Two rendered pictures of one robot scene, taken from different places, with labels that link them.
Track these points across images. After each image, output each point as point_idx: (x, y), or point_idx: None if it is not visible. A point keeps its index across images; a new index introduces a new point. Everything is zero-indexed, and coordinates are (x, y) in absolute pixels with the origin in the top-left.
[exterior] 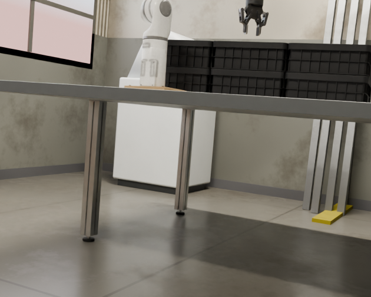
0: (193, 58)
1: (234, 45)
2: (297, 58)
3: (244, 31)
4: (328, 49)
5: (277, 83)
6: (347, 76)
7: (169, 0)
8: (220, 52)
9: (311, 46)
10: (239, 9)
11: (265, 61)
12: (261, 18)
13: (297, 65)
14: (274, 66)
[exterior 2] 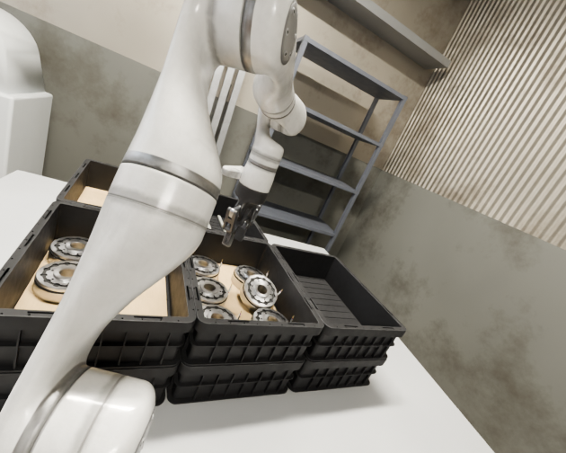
0: (143, 351)
1: (243, 331)
2: (328, 342)
3: (227, 244)
4: (369, 335)
5: (290, 372)
6: (372, 361)
7: (154, 402)
8: (208, 337)
9: (353, 333)
10: (232, 212)
11: (284, 347)
12: (252, 218)
13: (324, 350)
14: (294, 353)
